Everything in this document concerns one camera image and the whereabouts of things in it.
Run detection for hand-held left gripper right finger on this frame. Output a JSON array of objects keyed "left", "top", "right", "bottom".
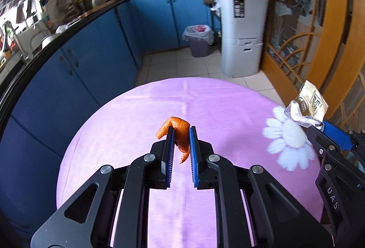
[{"left": 189, "top": 126, "right": 334, "bottom": 248}]

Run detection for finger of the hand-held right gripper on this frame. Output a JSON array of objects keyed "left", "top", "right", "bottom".
[
  {"left": 306, "top": 124, "right": 343, "bottom": 164},
  {"left": 322, "top": 119, "right": 365, "bottom": 151}
]

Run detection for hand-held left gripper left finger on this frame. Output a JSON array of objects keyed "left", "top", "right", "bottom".
[{"left": 31, "top": 126, "right": 175, "bottom": 248}]

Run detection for orange peel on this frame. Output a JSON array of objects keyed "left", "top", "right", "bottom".
[{"left": 156, "top": 116, "right": 191, "bottom": 164}]

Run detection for cream snack packet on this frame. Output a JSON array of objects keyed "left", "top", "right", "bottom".
[{"left": 283, "top": 80, "right": 329, "bottom": 127}]

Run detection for grey trash bin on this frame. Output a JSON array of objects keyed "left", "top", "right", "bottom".
[{"left": 188, "top": 37, "right": 211, "bottom": 58}]

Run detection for white storage cabinet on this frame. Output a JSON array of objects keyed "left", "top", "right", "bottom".
[{"left": 217, "top": 0, "right": 269, "bottom": 79}]

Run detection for white bin liner bag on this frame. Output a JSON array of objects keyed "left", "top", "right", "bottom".
[{"left": 182, "top": 25, "right": 214, "bottom": 44}]

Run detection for blue kitchen cabinets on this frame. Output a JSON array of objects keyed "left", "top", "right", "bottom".
[{"left": 0, "top": 0, "right": 221, "bottom": 234}]

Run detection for steel pot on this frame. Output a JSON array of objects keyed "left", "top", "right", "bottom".
[{"left": 41, "top": 34, "right": 59, "bottom": 49}]

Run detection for steel faucet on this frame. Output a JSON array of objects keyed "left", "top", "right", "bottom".
[{"left": 13, "top": 34, "right": 32, "bottom": 62}]

